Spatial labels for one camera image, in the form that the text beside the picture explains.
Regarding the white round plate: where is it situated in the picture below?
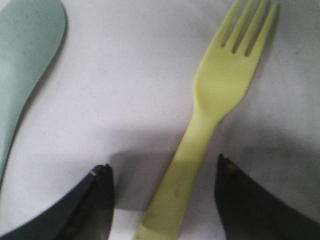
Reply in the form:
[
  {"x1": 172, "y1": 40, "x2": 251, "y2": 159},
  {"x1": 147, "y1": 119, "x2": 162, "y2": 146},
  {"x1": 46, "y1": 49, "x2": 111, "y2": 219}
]
[{"x1": 0, "y1": 0, "x2": 320, "y2": 240}]

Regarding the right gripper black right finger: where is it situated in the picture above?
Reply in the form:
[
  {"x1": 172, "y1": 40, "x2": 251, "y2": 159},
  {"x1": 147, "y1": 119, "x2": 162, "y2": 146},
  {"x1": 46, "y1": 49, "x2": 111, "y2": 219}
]
[{"x1": 214, "y1": 154, "x2": 320, "y2": 240}]

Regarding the green plastic spoon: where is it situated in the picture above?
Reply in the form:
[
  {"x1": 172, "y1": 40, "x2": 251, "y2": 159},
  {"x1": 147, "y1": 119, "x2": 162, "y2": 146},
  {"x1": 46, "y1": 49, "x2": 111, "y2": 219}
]
[{"x1": 0, "y1": 0, "x2": 67, "y2": 174}]

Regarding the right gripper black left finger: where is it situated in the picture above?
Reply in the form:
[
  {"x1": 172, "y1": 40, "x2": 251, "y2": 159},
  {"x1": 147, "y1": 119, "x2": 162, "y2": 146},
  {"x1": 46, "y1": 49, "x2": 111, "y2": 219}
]
[{"x1": 0, "y1": 164, "x2": 115, "y2": 240}]

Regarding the yellow plastic fork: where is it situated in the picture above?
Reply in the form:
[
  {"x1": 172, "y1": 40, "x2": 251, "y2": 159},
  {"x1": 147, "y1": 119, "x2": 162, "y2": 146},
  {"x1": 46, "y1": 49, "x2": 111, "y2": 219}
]
[{"x1": 135, "y1": 0, "x2": 279, "y2": 240}]

